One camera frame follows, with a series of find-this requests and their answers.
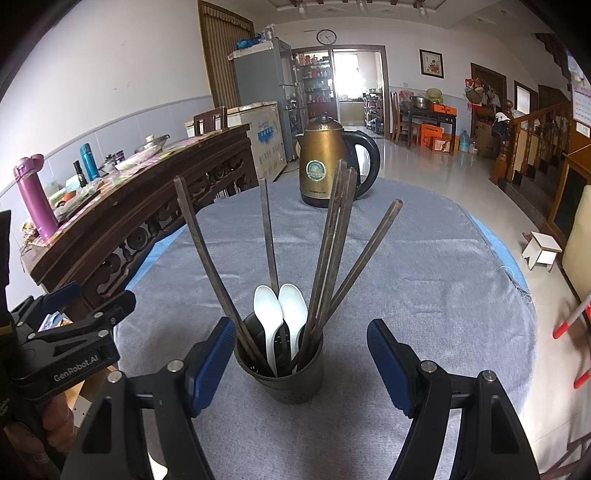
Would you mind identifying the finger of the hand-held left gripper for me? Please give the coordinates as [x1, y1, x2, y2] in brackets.
[11, 281, 84, 330]
[21, 291, 137, 352]

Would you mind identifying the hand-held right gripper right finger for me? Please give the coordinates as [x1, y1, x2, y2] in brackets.
[367, 319, 541, 480]

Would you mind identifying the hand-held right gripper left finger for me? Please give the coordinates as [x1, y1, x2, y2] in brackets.
[60, 318, 236, 480]

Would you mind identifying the dark grey utensil holder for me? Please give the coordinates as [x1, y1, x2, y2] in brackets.
[233, 311, 324, 404]

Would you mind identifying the person's left hand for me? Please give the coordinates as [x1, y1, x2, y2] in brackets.
[4, 395, 75, 460]

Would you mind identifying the cardboard box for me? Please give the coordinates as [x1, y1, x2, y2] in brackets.
[69, 364, 116, 416]

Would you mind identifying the grey table cloth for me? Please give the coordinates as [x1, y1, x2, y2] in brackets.
[113, 178, 539, 480]

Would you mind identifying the purple thermos bottle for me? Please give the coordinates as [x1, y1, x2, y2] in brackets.
[13, 154, 61, 241]

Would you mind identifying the carved wooden sideboard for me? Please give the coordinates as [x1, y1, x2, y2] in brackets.
[21, 124, 259, 308]

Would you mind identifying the blue thermos bottle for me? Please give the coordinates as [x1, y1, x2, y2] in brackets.
[79, 143, 99, 182]

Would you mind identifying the white bowl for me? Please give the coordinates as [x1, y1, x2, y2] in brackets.
[113, 154, 148, 171]

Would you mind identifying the light blue table cover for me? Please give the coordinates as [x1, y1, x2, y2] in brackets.
[124, 217, 527, 296]

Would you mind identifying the metal pan with lid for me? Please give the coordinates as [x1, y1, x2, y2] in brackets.
[134, 134, 171, 154]

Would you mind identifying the red plastic chair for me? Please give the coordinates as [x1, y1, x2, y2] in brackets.
[553, 291, 591, 391]

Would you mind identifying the small white stool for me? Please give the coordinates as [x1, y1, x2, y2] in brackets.
[522, 231, 563, 271]

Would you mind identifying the gold electric kettle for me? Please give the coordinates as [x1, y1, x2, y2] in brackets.
[295, 115, 382, 210]

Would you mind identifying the beige sofa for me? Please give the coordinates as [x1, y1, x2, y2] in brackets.
[561, 185, 591, 305]

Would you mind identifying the wooden dining chair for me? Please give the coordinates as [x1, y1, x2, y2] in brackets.
[193, 107, 228, 137]

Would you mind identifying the wooden glass-door cabinet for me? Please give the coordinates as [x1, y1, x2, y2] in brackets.
[545, 152, 591, 252]

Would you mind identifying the tall orange box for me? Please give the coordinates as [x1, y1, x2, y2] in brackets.
[419, 124, 445, 147]

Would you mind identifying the white chest freezer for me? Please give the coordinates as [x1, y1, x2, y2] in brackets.
[185, 102, 284, 183]

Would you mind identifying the dark wooden side table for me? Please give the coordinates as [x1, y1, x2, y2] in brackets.
[399, 105, 458, 148]

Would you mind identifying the wooden stair railing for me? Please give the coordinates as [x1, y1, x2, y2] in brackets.
[489, 99, 573, 185]

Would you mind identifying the grey refrigerator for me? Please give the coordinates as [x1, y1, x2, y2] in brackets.
[229, 38, 296, 162]

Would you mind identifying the brown wooden door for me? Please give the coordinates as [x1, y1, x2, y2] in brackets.
[198, 0, 254, 112]

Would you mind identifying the shelf with bottles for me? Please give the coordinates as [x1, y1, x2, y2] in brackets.
[295, 52, 335, 121]

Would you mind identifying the framed wall picture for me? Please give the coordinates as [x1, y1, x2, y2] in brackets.
[419, 49, 444, 79]

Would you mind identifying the pink wall calendar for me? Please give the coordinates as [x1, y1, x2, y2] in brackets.
[570, 51, 591, 139]

